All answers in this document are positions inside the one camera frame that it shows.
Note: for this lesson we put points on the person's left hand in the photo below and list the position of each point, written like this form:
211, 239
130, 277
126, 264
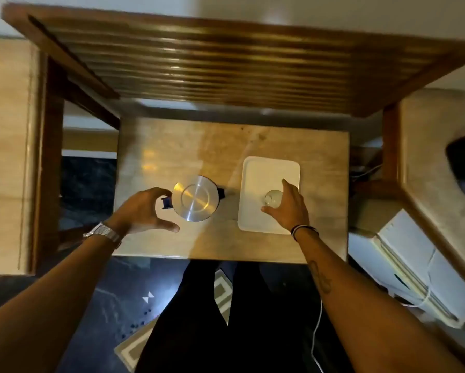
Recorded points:
139, 213

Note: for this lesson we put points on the person's right hand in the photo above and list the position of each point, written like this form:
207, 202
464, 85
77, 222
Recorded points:
292, 211

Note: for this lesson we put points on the person's left thumb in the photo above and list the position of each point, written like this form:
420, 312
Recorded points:
168, 225

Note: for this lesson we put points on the person's right thumb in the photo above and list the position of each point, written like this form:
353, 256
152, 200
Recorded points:
270, 209

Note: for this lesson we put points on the clear drinking glass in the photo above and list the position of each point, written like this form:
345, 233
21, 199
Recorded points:
273, 197

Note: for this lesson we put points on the person's left forearm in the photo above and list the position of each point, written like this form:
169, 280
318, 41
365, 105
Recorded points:
46, 306

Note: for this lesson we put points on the person's right forearm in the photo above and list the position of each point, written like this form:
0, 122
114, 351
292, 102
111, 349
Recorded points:
364, 306

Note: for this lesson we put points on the white rectangular tray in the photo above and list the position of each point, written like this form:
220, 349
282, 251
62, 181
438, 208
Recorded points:
263, 174

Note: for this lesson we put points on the black wristband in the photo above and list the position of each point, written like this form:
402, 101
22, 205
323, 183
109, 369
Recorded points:
303, 229

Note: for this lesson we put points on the silver metal wristwatch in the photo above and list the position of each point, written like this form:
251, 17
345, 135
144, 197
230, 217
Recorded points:
103, 231

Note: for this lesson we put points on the person's left leg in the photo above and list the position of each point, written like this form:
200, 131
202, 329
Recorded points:
185, 326

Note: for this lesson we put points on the person's leg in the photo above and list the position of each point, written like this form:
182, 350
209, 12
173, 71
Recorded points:
271, 326
185, 326

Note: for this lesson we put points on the person's right leg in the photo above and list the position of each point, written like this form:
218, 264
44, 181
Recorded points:
271, 326

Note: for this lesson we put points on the white box appliance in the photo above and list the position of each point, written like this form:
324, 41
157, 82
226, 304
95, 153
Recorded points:
407, 260

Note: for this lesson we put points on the wooden slatted shelf frame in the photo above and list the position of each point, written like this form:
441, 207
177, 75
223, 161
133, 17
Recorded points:
232, 62

